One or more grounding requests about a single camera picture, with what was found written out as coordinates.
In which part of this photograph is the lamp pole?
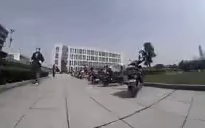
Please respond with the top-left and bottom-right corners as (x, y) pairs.
(8, 28), (15, 49)

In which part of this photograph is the grass lawn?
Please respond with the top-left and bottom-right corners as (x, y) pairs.
(143, 70), (205, 85)

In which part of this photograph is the grey kerb beside lawn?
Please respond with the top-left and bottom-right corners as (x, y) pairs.
(142, 81), (205, 92)

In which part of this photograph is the dark leafy tree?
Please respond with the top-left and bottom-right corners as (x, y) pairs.
(138, 41), (157, 69)

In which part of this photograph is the grey paved slab path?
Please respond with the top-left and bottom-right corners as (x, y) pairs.
(0, 73), (205, 128)

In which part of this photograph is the dark green hedge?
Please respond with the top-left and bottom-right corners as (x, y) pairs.
(0, 61), (51, 88)

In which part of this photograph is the person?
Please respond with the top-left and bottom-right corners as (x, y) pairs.
(51, 63), (57, 78)
(30, 47), (45, 86)

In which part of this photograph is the low pale building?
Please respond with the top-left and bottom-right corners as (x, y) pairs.
(5, 52), (32, 65)

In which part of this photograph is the row of parked motorcycles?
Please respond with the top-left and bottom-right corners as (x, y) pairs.
(69, 58), (146, 98)

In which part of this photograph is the grey kerb beside hedge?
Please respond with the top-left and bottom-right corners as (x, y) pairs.
(0, 75), (51, 96)

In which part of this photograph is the white multi-storey building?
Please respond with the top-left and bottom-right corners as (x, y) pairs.
(52, 43), (123, 73)

